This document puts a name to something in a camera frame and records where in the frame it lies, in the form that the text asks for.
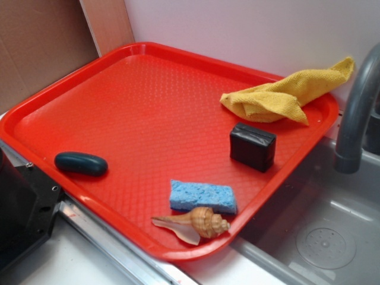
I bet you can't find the brown cardboard panel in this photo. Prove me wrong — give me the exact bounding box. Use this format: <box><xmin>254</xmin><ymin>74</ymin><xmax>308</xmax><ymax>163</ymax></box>
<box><xmin>0</xmin><ymin>0</ymin><xmax>136</xmax><ymax>115</ymax></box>

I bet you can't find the black box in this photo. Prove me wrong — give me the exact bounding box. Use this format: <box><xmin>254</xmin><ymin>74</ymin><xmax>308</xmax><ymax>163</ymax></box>
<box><xmin>229</xmin><ymin>122</ymin><xmax>277</xmax><ymax>173</ymax></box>

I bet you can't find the blue sponge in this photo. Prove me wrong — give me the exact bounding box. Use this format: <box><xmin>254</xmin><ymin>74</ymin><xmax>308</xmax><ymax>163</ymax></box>
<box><xmin>169</xmin><ymin>180</ymin><xmax>238</xmax><ymax>215</ymax></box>

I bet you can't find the grey toy faucet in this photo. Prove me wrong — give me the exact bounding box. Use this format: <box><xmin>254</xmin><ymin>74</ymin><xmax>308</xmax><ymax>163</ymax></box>
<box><xmin>333</xmin><ymin>44</ymin><xmax>379</xmax><ymax>174</ymax></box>

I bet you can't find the tan conch seashell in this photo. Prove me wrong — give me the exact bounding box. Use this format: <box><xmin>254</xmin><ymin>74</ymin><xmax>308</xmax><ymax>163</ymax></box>
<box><xmin>151</xmin><ymin>207</ymin><xmax>230</xmax><ymax>246</ymax></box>

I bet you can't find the dark green oval soap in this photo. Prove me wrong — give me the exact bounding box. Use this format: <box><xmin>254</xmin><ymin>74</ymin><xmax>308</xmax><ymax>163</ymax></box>
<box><xmin>54</xmin><ymin>151</ymin><xmax>108</xmax><ymax>177</ymax></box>

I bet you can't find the silver metal rail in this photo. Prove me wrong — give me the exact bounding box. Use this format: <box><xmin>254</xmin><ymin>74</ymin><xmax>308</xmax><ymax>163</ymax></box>
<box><xmin>1</xmin><ymin>142</ymin><xmax>196</xmax><ymax>284</ymax></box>

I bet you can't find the red plastic tray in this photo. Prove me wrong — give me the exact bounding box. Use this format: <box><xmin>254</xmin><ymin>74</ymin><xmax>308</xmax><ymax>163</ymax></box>
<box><xmin>1</xmin><ymin>43</ymin><xmax>338</xmax><ymax>261</ymax></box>

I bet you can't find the grey plastic sink basin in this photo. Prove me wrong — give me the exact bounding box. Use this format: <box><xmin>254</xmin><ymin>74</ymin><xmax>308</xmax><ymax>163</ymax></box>
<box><xmin>232</xmin><ymin>139</ymin><xmax>379</xmax><ymax>284</ymax></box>

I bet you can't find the yellow microfiber cloth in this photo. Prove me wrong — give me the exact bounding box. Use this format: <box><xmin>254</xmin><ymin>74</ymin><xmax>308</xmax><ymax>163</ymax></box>
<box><xmin>220</xmin><ymin>57</ymin><xmax>355</xmax><ymax>125</ymax></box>

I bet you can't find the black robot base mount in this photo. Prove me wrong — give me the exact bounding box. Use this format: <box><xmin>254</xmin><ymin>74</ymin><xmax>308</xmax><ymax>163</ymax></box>
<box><xmin>1</xmin><ymin>151</ymin><xmax>63</xmax><ymax>273</ymax></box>

